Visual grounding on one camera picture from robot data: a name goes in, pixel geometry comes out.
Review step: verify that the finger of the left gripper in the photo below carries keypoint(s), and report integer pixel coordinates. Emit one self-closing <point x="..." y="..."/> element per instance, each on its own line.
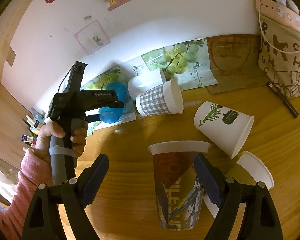
<point x="92" y="118"/>

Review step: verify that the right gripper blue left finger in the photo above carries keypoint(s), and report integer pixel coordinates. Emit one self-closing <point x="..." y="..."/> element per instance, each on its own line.
<point x="80" y="192"/>

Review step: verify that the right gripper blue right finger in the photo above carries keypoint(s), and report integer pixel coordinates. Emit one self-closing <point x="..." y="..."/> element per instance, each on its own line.
<point x="223" y="192"/>

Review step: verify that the blue translucent plastic cup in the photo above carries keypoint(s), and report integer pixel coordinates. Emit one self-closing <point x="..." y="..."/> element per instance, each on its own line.
<point x="111" y="114"/>

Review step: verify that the red anime print cup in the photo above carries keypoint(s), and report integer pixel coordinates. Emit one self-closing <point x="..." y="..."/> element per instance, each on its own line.
<point x="178" y="190"/>

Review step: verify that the pink sleeve forearm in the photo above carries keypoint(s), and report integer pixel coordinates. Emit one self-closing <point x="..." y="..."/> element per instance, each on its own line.
<point x="34" y="171"/>

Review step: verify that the brown kraft paper cup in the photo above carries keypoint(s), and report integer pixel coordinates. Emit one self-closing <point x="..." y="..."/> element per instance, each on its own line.
<point x="249" y="170"/>

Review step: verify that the white frosted plastic cup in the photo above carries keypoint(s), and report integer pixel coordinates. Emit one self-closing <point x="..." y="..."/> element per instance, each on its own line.
<point x="145" y="82"/>

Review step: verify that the white bamboo print paper cup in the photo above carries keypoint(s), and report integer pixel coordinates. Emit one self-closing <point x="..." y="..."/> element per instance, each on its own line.
<point x="226" y="128"/>

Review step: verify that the grey checkered paper cup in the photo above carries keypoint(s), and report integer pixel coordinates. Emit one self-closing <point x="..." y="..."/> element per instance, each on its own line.
<point x="163" y="99"/>

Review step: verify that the person left hand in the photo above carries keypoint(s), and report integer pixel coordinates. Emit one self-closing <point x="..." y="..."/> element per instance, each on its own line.
<point x="41" y="148"/>

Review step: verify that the wooden bookshelf unit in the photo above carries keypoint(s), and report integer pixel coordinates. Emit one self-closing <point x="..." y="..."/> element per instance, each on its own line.
<point x="12" y="111"/>

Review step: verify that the black pen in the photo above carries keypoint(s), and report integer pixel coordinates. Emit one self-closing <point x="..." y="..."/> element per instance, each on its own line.
<point x="284" y="100"/>

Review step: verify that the brown cardboard face panel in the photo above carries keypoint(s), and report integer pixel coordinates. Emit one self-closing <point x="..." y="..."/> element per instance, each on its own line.
<point x="234" y="62"/>

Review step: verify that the letter print canvas bag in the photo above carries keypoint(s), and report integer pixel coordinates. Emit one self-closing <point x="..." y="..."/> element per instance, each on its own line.
<point x="279" y="56"/>

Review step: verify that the pink rectangular device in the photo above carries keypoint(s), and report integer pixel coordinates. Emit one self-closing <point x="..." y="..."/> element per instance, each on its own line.
<point x="278" y="13"/>

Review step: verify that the pink framed wall sticker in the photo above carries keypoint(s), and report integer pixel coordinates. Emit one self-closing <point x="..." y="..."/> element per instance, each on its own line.
<point x="92" y="37"/>

